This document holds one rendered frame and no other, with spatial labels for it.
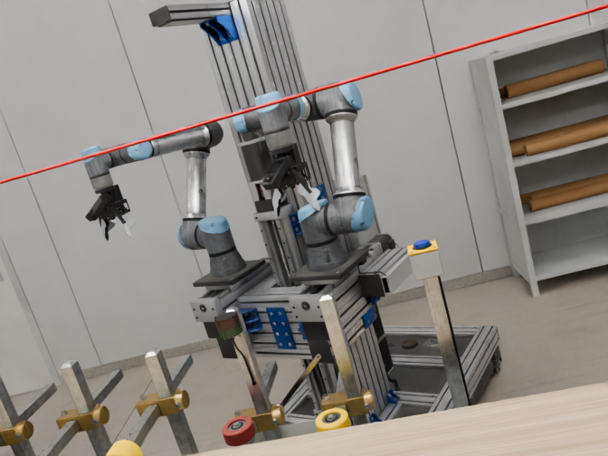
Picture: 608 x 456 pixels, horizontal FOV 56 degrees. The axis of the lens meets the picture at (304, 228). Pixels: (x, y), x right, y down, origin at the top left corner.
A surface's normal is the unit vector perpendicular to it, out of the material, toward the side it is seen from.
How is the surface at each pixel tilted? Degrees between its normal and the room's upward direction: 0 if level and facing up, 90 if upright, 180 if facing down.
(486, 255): 90
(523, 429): 0
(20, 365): 90
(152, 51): 90
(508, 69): 90
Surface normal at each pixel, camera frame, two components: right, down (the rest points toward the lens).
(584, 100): -0.05, 0.24
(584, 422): -0.27, -0.94
